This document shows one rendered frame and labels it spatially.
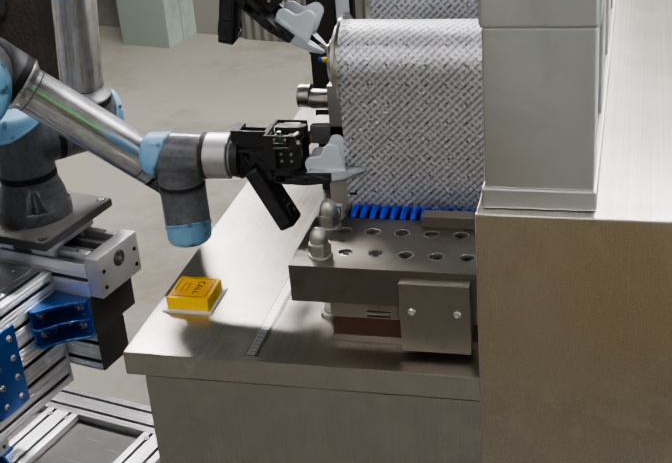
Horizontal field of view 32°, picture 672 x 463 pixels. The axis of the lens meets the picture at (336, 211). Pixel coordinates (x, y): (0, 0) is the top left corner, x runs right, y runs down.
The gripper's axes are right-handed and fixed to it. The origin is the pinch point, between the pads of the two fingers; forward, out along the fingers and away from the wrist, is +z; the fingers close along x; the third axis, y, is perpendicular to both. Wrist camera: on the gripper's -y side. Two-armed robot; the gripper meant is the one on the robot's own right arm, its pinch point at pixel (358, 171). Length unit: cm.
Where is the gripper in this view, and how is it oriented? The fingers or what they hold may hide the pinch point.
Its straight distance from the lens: 180.0
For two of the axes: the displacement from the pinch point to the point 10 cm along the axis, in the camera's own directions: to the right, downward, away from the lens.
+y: -0.7, -9.0, -4.3
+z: 9.7, 0.4, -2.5
